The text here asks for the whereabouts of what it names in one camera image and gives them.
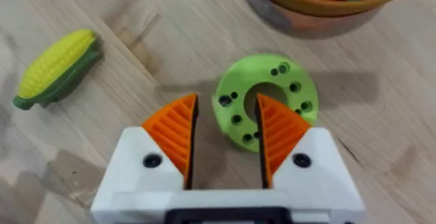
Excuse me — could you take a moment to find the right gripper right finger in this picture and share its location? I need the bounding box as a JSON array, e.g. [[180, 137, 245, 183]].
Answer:
[[255, 93, 366, 214]]

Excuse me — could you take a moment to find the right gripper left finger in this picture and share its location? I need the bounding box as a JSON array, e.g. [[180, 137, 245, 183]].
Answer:
[[90, 93, 200, 214]]

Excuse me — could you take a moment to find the green disc with holes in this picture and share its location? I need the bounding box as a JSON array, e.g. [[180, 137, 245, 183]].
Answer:
[[211, 53, 320, 154]]

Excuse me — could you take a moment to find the toy corn cob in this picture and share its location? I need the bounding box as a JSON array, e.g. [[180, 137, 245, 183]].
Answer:
[[12, 29, 104, 111]]

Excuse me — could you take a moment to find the brown tub with toys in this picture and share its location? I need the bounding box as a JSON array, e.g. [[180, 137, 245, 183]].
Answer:
[[239, 0, 431, 40]]

